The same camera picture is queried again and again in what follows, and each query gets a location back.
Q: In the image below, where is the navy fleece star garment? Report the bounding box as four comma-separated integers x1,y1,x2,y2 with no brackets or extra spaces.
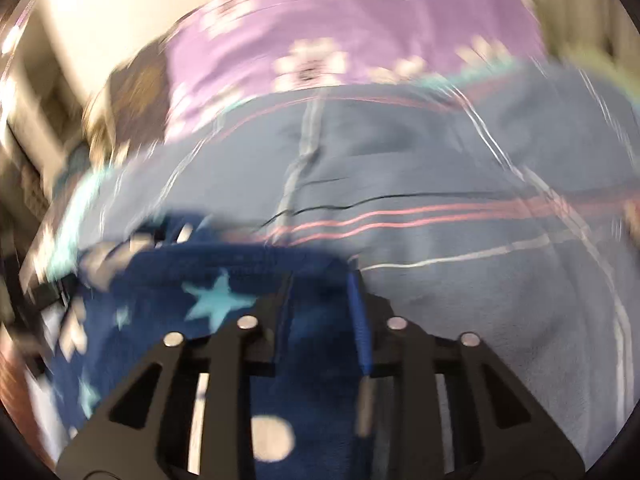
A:
48,214,371,479

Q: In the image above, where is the blue plaid bed blanket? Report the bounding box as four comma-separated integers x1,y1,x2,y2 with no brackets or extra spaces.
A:
56,62,639,479

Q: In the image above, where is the dark brown tree-print pillow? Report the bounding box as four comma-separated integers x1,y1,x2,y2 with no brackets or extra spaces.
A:
82,38,169,168

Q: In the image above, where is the purple floral pillow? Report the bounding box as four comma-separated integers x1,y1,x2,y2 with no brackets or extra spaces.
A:
165,0,544,141

